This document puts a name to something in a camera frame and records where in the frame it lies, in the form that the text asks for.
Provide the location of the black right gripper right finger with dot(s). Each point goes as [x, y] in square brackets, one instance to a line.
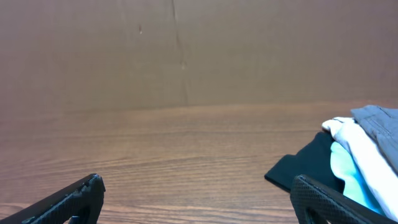
[314, 202]

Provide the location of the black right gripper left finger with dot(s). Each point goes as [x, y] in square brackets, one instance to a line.
[80, 202]

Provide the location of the grey shorts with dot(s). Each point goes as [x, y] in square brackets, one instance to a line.
[381, 125]

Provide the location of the black folded garment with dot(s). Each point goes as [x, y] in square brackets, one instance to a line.
[313, 160]

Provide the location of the light blue garment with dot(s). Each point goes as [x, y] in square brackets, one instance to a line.
[356, 188]

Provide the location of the beige shorts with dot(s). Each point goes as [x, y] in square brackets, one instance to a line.
[379, 176]

